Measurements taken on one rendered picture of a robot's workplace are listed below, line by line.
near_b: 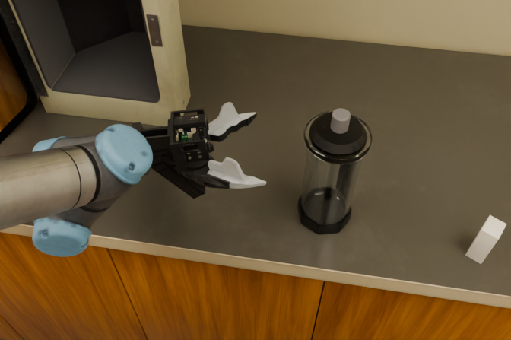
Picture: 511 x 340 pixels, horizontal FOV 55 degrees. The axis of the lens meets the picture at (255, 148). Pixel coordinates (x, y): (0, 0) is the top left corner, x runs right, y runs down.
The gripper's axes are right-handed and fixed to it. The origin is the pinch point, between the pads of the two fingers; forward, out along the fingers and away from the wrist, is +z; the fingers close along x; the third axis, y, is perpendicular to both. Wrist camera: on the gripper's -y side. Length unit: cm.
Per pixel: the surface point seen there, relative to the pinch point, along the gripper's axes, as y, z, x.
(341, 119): 6.3, 12.2, -1.3
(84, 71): -11, -38, 39
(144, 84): -11.3, -23.5, 32.9
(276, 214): -20.2, 2.0, 0.6
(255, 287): -37.3, -3.6, -5.8
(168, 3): 9.4, -14.3, 31.0
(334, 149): 2.6, 10.8, -3.9
